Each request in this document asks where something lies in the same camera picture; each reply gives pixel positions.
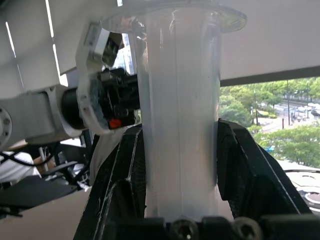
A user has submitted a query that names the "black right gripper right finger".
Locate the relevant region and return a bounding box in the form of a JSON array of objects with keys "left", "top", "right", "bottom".
[{"left": 216, "top": 118, "right": 314, "bottom": 220}]

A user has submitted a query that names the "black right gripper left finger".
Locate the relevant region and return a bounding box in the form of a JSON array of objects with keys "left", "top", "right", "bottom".
[{"left": 72, "top": 124, "right": 148, "bottom": 240}]

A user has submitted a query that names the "clear plastic measuring cylinder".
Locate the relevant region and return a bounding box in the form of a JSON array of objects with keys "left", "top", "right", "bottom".
[{"left": 101, "top": 0, "right": 248, "bottom": 223}]

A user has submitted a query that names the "black and white round device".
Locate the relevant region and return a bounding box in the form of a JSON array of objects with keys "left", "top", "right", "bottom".
[{"left": 284, "top": 169, "right": 320, "bottom": 216}]

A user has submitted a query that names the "person in white shirt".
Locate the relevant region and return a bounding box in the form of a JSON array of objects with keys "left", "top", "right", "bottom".
[{"left": 0, "top": 150, "right": 56, "bottom": 185}]

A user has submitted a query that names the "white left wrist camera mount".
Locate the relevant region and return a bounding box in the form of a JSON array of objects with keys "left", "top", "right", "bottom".
[{"left": 75, "top": 21, "right": 124, "bottom": 136}]

